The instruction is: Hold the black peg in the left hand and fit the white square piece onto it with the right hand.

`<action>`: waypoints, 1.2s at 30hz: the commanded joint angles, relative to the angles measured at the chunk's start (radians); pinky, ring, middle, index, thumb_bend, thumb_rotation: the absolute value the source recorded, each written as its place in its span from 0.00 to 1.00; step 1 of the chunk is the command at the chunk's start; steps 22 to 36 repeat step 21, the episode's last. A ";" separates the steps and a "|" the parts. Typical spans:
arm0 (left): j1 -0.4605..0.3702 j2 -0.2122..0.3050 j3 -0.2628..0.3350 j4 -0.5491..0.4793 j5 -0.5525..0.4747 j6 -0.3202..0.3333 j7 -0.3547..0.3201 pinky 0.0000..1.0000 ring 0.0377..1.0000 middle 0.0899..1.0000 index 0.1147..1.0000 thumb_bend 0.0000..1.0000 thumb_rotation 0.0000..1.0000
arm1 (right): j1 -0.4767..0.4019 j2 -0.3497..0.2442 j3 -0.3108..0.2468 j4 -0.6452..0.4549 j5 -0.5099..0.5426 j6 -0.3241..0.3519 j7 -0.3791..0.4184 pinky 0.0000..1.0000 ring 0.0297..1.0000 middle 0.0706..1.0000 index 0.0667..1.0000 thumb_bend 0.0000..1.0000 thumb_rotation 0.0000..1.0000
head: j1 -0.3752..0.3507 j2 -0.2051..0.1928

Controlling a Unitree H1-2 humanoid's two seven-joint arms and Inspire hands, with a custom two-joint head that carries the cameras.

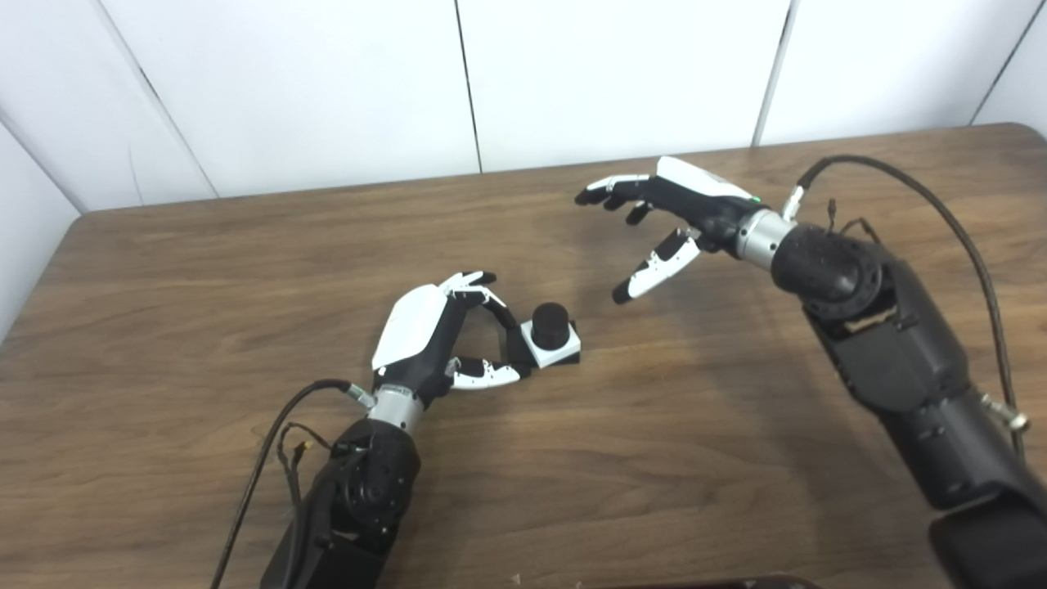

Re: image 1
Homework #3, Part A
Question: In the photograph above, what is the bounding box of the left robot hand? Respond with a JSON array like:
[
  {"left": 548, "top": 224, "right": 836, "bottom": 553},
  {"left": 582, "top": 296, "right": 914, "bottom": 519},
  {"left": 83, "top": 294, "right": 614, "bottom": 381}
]
[{"left": 371, "top": 271, "right": 524, "bottom": 408}]

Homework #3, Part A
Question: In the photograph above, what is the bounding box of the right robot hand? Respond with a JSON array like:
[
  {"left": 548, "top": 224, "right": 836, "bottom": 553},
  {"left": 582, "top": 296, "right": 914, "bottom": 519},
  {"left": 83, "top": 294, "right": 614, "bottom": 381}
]
[{"left": 574, "top": 155, "right": 766, "bottom": 306}]

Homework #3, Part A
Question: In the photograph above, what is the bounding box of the white square piece with hole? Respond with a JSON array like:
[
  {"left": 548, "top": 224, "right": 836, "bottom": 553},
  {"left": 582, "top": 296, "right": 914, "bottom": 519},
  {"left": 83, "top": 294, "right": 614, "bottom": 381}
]
[{"left": 520, "top": 319, "right": 582, "bottom": 366}]

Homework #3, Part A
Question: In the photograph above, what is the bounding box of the black peg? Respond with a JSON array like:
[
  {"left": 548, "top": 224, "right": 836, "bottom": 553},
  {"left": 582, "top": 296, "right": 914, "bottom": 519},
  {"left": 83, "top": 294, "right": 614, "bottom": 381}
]
[{"left": 507, "top": 302, "right": 582, "bottom": 373}]

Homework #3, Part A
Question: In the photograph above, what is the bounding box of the thin right arm wire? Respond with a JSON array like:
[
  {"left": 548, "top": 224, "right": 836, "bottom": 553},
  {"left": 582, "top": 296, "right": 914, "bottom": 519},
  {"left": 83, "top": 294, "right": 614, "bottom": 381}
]
[{"left": 826, "top": 199, "right": 882, "bottom": 243}]

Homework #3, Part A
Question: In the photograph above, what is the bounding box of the thin arm wire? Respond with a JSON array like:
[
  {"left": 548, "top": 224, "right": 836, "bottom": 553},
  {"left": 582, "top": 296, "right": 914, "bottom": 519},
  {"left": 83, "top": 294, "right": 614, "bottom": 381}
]
[
  {"left": 826, "top": 199, "right": 882, "bottom": 243},
  {"left": 276, "top": 422, "right": 334, "bottom": 512}
]

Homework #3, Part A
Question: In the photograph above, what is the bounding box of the thin left arm wire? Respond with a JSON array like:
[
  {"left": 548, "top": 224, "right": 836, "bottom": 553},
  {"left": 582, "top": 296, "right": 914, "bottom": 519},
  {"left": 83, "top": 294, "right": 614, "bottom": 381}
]
[{"left": 276, "top": 422, "right": 334, "bottom": 512}]

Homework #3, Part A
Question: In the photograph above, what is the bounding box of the thick black left wrist cable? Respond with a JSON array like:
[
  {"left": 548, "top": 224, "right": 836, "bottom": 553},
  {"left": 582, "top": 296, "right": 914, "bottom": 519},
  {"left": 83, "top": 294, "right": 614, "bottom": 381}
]
[{"left": 210, "top": 379, "right": 377, "bottom": 589}]

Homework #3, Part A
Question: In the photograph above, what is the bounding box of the thick black wrist cable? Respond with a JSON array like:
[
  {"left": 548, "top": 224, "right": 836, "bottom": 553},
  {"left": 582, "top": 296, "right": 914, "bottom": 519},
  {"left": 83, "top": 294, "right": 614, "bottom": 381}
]
[
  {"left": 781, "top": 155, "right": 1030, "bottom": 461},
  {"left": 210, "top": 379, "right": 377, "bottom": 589}
]

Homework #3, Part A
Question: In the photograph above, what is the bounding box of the thick black right wrist cable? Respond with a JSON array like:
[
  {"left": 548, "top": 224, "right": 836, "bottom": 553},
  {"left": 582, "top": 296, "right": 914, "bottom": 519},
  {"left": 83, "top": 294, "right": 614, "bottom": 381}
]
[{"left": 781, "top": 155, "right": 1030, "bottom": 461}]

